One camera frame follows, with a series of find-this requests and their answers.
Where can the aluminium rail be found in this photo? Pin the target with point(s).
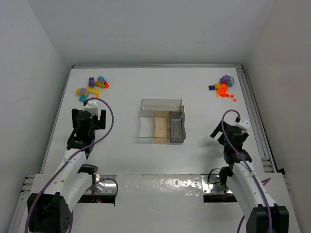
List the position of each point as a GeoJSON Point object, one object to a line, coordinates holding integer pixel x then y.
{"type": "Point", "coordinates": [21, 204]}
{"type": "Point", "coordinates": [266, 156]}

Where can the dark purple lego brick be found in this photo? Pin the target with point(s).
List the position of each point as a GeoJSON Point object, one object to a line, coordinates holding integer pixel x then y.
{"type": "Point", "coordinates": [91, 82]}

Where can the right aluminium rail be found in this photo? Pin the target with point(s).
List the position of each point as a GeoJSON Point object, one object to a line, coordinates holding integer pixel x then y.
{"type": "Point", "coordinates": [266, 156]}

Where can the clear long container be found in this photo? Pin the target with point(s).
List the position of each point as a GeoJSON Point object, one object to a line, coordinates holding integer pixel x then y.
{"type": "Point", "coordinates": [161, 105]}

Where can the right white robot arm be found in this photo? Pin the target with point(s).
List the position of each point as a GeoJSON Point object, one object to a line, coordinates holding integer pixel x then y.
{"type": "Point", "coordinates": [261, 213]}

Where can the yellow lego brick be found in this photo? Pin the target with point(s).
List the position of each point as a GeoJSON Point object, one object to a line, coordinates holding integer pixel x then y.
{"type": "Point", "coordinates": [217, 86]}

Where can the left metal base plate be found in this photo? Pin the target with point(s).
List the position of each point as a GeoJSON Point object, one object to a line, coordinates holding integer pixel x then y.
{"type": "Point", "coordinates": [102, 185]}

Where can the upper orange funnel lego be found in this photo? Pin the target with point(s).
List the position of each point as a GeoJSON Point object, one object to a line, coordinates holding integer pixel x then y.
{"type": "Point", "coordinates": [224, 86]}

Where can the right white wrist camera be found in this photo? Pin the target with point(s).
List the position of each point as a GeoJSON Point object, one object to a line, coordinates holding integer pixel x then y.
{"type": "Point", "coordinates": [242, 123]}

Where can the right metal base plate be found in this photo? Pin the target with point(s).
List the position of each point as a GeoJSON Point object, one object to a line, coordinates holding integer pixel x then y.
{"type": "Point", "coordinates": [211, 185]}

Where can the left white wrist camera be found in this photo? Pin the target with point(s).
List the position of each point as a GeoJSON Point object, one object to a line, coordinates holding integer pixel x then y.
{"type": "Point", "coordinates": [91, 106]}

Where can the grey small container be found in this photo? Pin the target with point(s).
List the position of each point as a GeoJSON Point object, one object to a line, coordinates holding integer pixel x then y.
{"type": "Point", "coordinates": [177, 127]}

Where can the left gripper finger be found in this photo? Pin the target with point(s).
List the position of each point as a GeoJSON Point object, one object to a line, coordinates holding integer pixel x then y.
{"type": "Point", "coordinates": [74, 114]}
{"type": "Point", "coordinates": [101, 120]}

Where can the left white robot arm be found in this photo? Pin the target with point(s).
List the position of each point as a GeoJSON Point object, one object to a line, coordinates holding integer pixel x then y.
{"type": "Point", "coordinates": [50, 210]}

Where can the left aluminium rail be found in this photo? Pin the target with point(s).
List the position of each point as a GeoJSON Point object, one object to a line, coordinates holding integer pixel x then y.
{"type": "Point", "coordinates": [21, 204]}

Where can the teal lego block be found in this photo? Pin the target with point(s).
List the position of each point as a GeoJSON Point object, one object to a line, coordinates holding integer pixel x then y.
{"type": "Point", "coordinates": [101, 79]}

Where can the lower orange funnel lego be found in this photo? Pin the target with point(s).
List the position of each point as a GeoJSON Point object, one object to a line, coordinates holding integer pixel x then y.
{"type": "Point", "coordinates": [222, 92]}

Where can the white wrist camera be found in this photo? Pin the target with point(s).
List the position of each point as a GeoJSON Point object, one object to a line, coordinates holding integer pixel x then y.
{"type": "Point", "coordinates": [91, 106]}
{"type": "Point", "coordinates": [242, 123]}

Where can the clear small container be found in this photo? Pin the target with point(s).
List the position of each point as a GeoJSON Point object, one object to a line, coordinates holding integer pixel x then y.
{"type": "Point", "coordinates": [146, 127]}

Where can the yellow black striped lego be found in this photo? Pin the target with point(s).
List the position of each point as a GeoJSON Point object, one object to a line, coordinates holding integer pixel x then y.
{"type": "Point", "coordinates": [100, 84]}

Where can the orange funnel lego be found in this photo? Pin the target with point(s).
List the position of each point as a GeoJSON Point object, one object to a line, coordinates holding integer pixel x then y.
{"type": "Point", "coordinates": [224, 86]}
{"type": "Point", "coordinates": [222, 92]}

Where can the lilac lego brick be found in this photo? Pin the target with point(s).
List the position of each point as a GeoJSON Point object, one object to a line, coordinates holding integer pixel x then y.
{"type": "Point", "coordinates": [83, 92]}

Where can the metal base plate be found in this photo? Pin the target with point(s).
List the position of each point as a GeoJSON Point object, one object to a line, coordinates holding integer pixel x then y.
{"type": "Point", "coordinates": [102, 185]}
{"type": "Point", "coordinates": [211, 185]}

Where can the long yellow lego plate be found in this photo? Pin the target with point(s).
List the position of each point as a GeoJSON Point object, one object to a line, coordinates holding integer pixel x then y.
{"type": "Point", "coordinates": [93, 90]}

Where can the teal lego brick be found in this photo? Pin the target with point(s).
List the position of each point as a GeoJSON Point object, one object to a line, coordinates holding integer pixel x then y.
{"type": "Point", "coordinates": [83, 98]}

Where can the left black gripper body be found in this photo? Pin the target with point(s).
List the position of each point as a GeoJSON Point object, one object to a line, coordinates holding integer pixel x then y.
{"type": "Point", "coordinates": [74, 115]}

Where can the amber small container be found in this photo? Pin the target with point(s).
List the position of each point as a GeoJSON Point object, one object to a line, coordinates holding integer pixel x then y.
{"type": "Point", "coordinates": [161, 126]}

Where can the teal grey lego cylinder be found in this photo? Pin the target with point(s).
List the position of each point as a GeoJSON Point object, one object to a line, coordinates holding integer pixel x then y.
{"type": "Point", "coordinates": [231, 81]}

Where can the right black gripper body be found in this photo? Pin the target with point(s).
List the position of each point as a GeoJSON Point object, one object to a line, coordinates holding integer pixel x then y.
{"type": "Point", "coordinates": [217, 130]}

